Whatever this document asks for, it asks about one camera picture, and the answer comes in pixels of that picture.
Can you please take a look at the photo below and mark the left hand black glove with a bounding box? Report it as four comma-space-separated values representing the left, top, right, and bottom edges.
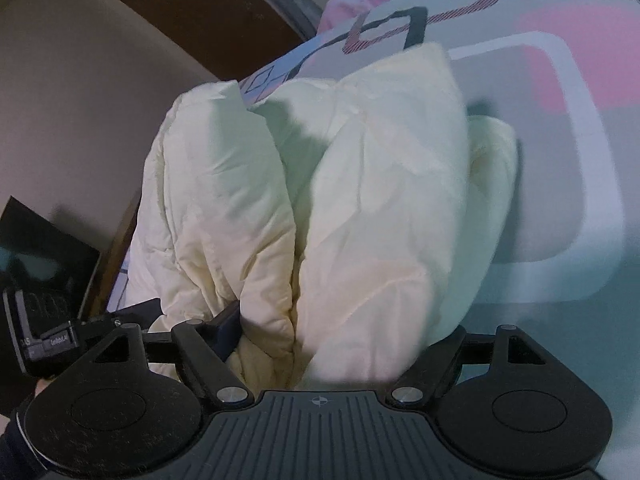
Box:
1, 379, 52, 480

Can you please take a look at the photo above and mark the cream padded quilted jacket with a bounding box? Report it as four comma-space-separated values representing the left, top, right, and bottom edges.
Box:
125, 44, 518, 392

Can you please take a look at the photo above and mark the brown wooden door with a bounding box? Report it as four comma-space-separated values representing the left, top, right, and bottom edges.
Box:
119, 0, 303, 80

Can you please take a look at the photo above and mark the patterned grey bed sheet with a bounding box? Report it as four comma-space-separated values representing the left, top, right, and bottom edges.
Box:
106, 0, 640, 480

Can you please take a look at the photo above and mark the wooden tv cabinet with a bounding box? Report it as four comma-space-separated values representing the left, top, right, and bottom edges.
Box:
79, 188, 142, 321

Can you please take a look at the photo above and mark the black television screen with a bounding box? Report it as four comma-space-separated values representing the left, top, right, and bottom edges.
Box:
1, 197, 100, 318

